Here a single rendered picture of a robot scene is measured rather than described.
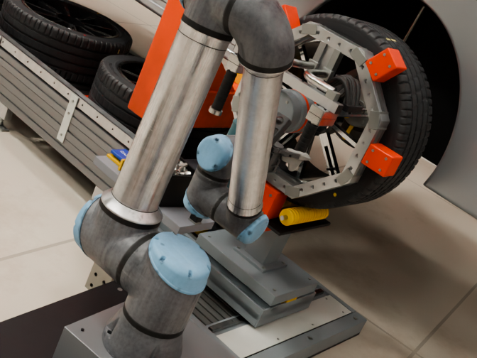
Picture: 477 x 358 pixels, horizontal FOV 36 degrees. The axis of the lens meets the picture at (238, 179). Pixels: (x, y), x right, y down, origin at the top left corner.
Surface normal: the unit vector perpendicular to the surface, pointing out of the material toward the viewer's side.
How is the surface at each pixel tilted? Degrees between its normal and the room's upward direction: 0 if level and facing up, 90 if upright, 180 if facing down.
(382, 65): 90
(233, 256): 0
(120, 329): 70
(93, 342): 0
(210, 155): 85
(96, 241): 89
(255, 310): 90
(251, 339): 0
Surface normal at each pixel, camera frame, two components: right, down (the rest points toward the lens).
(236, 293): -0.60, 0.05
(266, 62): -0.01, 0.60
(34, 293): 0.39, -0.85
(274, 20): 0.44, -0.04
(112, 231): -0.22, 0.29
